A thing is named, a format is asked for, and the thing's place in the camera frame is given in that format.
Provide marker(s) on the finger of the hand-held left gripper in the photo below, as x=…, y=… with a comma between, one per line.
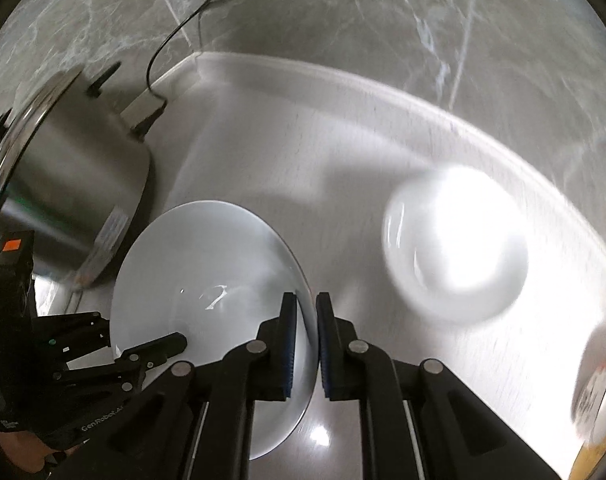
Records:
x=158, y=347
x=78, y=330

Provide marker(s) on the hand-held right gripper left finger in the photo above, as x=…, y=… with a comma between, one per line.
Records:
x=289, y=345

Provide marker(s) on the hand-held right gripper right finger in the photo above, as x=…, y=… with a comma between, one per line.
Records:
x=324, y=355

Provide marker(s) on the medium white plate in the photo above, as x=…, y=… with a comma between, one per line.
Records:
x=198, y=260

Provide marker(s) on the pink floral bowl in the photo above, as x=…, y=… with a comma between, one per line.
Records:
x=600, y=390

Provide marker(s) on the person's left hand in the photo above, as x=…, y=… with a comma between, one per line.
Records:
x=18, y=447

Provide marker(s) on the stainless steel electric pot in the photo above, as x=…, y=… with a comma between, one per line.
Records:
x=73, y=175

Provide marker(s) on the small white dish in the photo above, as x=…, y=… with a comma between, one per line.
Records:
x=458, y=245

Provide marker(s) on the yellow ribbed basin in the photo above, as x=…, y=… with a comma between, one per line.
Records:
x=590, y=465

